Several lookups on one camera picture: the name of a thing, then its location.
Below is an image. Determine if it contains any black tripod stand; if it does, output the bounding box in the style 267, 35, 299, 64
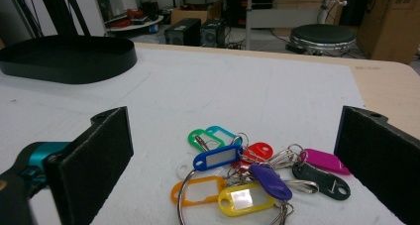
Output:
5, 0, 92, 39

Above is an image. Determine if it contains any small open cardboard box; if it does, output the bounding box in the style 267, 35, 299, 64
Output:
169, 0, 223, 26

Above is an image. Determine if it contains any black computer case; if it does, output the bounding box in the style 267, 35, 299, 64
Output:
199, 18, 228, 49
163, 18, 202, 48

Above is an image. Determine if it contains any white curved stand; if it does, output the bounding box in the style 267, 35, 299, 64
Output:
316, 0, 349, 25

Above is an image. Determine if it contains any round black stool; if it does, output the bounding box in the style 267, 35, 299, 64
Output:
289, 23, 358, 56

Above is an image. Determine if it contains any red cable coil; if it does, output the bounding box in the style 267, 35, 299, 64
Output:
116, 8, 146, 29

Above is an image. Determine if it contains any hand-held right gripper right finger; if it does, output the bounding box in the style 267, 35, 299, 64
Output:
333, 105, 420, 225

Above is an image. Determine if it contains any large cardboard box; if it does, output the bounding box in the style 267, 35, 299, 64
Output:
357, 0, 420, 65

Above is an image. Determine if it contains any bunch of colourful key tags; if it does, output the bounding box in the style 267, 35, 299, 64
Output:
170, 125, 353, 225

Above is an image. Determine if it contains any white desk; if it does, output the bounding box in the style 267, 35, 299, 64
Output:
234, 0, 369, 52

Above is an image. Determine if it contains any round white table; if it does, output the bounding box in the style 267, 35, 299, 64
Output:
105, 14, 164, 34

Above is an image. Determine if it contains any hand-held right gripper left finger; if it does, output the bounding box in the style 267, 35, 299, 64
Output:
44, 106, 135, 225

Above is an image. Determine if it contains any white foam board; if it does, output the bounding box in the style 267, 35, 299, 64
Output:
0, 48, 406, 225

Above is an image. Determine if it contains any black oval tray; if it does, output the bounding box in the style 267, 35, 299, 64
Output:
0, 35, 139, 85

